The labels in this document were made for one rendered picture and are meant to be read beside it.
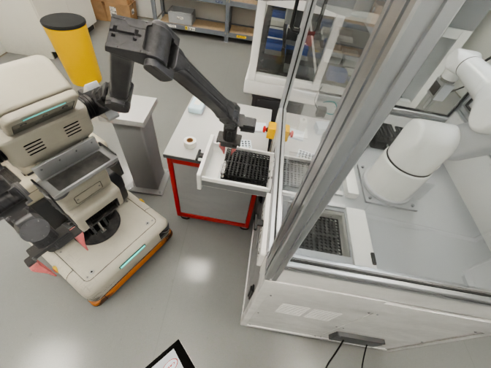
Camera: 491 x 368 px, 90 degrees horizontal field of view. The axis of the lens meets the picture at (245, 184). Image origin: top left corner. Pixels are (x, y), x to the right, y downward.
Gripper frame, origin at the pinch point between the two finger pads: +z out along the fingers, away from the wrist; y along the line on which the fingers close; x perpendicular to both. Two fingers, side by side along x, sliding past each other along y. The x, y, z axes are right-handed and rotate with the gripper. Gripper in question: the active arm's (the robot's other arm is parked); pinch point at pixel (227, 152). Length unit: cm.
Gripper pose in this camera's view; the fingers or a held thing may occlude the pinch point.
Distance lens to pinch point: 112.6
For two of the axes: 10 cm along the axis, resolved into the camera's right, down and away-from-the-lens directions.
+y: -9.8, -1.9, -0.2
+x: -1.4, 7.7, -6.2
